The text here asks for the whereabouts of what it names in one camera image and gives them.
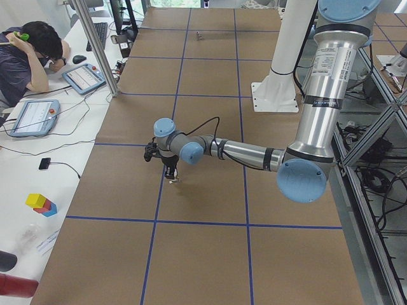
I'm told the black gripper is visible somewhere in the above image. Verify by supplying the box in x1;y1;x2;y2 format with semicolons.
161;154;179;179

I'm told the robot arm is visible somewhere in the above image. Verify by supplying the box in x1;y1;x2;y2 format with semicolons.
144;1;379;203

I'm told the chrome elbow pipe fitting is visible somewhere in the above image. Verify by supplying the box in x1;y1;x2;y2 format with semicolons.
196;31;204;41

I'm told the blue toy block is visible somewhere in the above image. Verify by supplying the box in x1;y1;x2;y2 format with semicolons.
42;203;57;217

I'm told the small black box device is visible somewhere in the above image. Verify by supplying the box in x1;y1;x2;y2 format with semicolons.
38;158;51;170

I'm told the far blue teach pendant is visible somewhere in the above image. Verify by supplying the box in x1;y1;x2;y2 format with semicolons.
62;64;106;95

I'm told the blue teach pendant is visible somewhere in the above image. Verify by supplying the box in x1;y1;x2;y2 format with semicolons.
8;100;60;138
62;64;106;95

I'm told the red toy block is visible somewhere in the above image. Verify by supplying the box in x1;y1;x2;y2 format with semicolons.
33;200;52;214

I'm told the yellow toy block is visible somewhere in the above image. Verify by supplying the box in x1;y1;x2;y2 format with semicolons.
25;193;46;208

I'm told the near blue teach pendant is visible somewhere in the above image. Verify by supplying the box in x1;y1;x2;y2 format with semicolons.
8;100;60;138

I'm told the black computer mouse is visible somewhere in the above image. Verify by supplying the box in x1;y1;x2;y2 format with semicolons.
72;55;86;64

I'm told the black computer keyboard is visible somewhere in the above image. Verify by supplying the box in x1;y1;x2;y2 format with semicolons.
93;22;108;50

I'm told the black cylinder bottle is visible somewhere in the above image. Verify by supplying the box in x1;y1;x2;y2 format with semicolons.
0;250;18;272

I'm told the seated person dark shirt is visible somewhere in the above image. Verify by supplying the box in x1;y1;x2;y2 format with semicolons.
1;21;71;109

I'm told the red cylinder bottle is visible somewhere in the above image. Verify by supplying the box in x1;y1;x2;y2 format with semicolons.
1;273;39;298

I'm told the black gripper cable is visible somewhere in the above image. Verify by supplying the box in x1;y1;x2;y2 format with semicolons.
186;116;221;140

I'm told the aluminium frame post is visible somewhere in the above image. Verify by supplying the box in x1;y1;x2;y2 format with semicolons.
72;0;118;97

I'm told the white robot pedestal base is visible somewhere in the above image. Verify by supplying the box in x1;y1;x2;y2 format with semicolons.
251;0;317;113

